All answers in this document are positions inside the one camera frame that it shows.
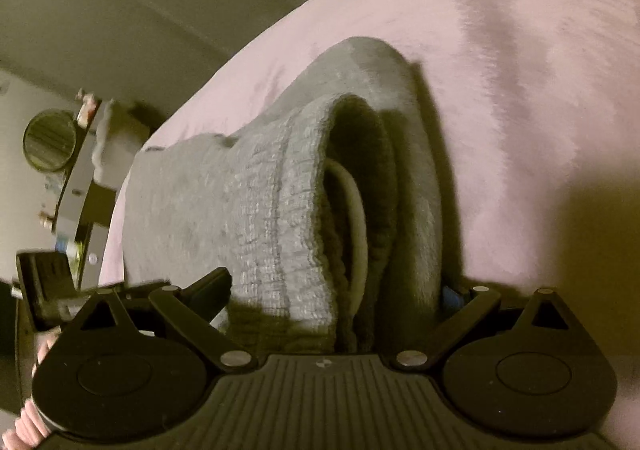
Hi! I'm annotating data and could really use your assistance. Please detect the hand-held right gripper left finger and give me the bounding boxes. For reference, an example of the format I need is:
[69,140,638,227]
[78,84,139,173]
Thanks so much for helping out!
[66,267,252,373]

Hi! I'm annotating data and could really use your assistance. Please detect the pink blanket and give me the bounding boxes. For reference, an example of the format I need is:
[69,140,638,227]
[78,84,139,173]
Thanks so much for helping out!
[97,0,640,450]

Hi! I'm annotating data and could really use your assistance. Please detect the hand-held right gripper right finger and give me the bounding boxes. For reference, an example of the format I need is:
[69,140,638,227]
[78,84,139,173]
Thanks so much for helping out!
[394,286,574,372]

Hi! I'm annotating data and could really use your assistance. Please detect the small red and white item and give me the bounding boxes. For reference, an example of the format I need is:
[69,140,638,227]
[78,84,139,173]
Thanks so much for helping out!
[74,88,99,127]

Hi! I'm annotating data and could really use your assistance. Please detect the white cloth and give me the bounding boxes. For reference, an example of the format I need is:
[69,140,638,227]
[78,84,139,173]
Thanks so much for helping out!
[91,98,152,187]

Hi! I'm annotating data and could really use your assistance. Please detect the person's left hand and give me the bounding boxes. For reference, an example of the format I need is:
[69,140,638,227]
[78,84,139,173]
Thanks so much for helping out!
[14,333,63,450]

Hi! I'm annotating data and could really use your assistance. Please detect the grey pants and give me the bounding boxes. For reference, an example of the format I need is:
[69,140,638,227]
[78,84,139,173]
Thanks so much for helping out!
[121,36,446,353]

